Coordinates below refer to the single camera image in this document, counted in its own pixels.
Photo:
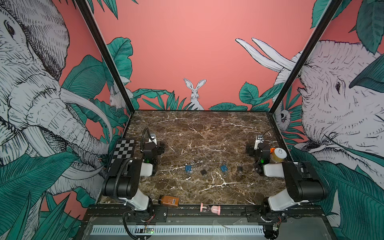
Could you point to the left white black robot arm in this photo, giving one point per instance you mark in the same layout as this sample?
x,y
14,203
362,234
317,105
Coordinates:
x,y
125,171

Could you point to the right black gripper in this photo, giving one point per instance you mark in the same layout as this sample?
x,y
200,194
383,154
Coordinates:
x,y
250,150

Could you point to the pink hourglass timer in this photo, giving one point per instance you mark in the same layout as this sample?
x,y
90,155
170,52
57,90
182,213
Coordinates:
x,y
214,209

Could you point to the blue padlock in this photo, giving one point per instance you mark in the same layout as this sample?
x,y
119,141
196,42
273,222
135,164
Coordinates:
x,y
224,168
188,169

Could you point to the right black frame post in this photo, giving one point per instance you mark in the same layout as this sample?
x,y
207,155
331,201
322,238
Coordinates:
x,y
323,23

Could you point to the black mounting rail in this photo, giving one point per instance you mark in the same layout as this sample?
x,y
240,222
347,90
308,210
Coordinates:
x,y
162,214

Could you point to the amber brown bottle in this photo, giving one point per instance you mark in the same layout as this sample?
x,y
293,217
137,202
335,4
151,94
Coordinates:
x,y
168,201

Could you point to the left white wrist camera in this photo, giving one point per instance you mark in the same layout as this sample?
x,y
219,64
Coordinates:
x,y
152,138

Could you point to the white perforated strip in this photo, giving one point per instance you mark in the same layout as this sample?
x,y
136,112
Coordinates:
x,y
175,230

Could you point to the left black frame post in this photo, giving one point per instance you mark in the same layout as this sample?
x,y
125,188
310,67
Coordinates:
x,y
103,48

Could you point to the black white checkerboard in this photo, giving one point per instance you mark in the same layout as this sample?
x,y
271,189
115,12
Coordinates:
x,y
124,149

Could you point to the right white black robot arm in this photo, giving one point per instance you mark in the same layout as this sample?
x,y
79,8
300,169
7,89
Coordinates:
x,y
303,184

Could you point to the black frame post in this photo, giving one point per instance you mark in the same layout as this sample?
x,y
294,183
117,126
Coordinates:
x,y
323,23
103,48

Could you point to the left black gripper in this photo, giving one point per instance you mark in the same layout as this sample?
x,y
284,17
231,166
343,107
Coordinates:
x,y
160,148

